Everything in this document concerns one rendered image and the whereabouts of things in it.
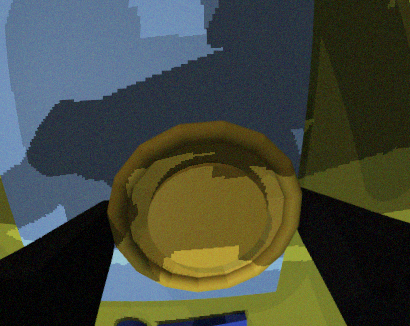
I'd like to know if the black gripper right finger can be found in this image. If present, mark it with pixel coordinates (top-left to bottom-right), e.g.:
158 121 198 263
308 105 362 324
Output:
298 187 410 326

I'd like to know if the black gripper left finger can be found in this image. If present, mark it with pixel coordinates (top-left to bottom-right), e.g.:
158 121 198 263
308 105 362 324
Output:
0 200 114 326

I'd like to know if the brown round plate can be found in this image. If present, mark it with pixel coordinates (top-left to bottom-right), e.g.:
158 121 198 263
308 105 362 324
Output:
106 120 302 292

